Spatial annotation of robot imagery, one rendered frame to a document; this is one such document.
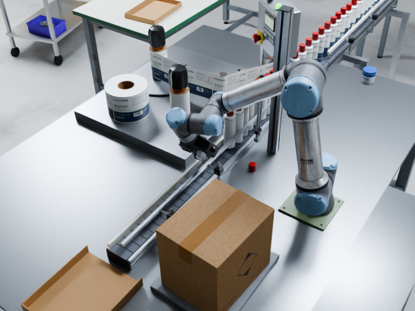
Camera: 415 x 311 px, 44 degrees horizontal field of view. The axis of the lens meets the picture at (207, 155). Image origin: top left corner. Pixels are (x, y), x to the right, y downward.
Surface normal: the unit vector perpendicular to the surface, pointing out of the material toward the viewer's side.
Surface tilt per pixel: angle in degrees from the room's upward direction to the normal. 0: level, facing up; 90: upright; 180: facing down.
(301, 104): 81
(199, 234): 0
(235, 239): 0
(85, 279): 0
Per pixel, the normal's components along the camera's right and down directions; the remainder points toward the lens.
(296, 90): -0.37, 0.48
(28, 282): -0.01, -0.77
